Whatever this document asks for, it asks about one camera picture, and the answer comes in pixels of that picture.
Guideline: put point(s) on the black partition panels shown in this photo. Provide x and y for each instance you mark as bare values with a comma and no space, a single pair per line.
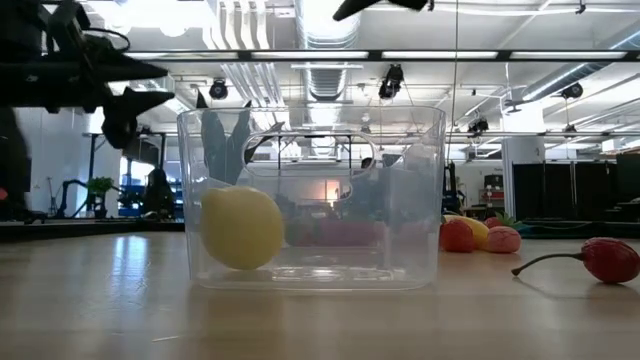
560,190

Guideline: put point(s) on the yellow toy banana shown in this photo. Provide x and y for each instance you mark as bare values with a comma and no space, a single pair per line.
477,230

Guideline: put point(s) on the pink toy peach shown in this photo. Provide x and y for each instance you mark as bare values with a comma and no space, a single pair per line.
502,240

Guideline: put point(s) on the snake plant in white pot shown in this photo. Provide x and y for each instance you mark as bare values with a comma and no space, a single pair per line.
220,145

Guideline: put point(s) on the silver ventilation duct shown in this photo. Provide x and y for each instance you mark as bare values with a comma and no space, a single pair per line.
327,30

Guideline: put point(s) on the green background potted plant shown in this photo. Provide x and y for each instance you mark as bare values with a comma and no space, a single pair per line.
100,186

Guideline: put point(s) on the person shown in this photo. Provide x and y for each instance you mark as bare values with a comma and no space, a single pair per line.
157,195

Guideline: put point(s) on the clear plastic tupperware container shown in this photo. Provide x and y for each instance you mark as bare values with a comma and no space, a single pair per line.
400,150

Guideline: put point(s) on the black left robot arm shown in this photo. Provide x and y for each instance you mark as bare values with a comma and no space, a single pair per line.
12,150

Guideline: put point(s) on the black ceiling spotlight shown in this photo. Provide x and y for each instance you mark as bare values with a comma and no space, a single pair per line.
572,91
478,126
218,90
390,87

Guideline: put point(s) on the red toy cherry long stem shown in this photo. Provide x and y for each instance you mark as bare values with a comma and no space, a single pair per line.
610,260

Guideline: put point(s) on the black metal stand frame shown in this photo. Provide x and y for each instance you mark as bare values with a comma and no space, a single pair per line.
92,165

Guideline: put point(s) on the black background robot arm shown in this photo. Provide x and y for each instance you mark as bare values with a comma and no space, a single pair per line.
70,187

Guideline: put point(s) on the yellow toy lemon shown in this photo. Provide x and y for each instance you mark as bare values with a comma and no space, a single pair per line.
242,227

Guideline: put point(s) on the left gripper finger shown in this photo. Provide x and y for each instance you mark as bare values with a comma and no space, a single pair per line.
135,72
125,115

